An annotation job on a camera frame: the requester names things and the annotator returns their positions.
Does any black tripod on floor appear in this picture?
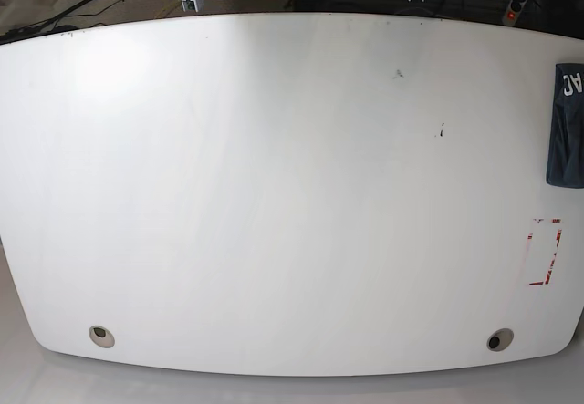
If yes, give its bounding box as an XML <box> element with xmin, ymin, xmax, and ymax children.
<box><xmin>0</xmin><ymin>0</ymin><xmax>123</xmax><ymax>44</ymax></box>

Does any left table cable grommet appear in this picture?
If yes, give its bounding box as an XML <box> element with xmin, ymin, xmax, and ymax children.
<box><xmin>89</xmin><ymin>326</ymin><xmax>115</xmax><ymax>348</ymax></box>

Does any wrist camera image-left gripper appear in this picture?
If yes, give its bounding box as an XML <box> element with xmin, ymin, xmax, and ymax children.
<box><xmin>181</xmin><ymin>0</ymin><xmax>198</xmax><ymax>12</ymax></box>

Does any red tape rectangle marking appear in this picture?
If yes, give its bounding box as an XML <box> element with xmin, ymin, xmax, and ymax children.
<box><xmin>524</xmin><ymin>218</ymin><xmax>563</xmax><ymax>287</ymax></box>

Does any table cable grommet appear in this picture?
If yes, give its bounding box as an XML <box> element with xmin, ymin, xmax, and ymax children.
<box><xmin>89</xmin><ymin>326</ymin><xmax>115</xmax><ymax>348</ymax></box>
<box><xmin>486</xmin><ymin>328</ymin><xmax>515</xmax><ymax>352</ymax></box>

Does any dark blue T-shirt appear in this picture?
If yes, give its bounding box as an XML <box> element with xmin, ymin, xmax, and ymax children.
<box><xmin>546</xmin><ymin>63</ymin><xmax>583</xmax><ymax>189</ymax></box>

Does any right table cable grommet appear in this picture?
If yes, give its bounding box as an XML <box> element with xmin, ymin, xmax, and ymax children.
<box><xmin>486</xmin><ymin>328</ymin><xmax>515</xmax><ymax>352</ymax></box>

